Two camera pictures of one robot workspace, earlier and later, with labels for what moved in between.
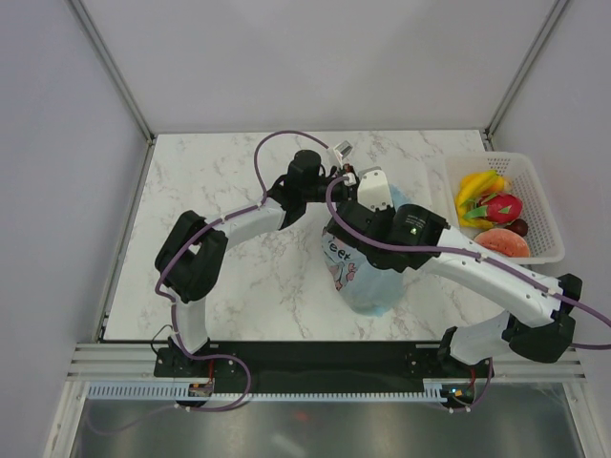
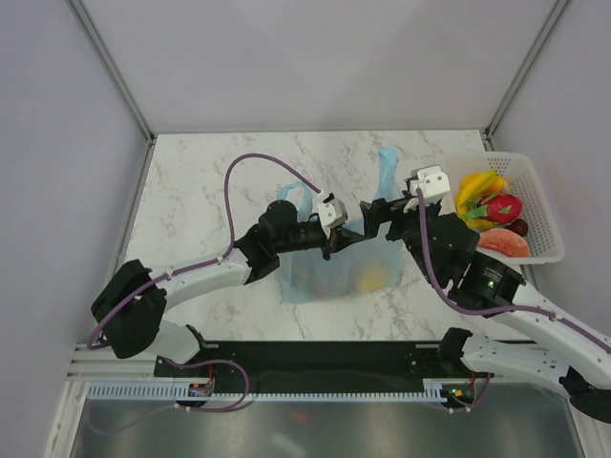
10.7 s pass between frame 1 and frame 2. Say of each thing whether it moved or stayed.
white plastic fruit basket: stayed
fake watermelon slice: stayed
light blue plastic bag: moved
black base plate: stayed
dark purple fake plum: stayed
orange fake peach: stayed
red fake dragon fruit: stayed
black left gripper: moved
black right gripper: moved
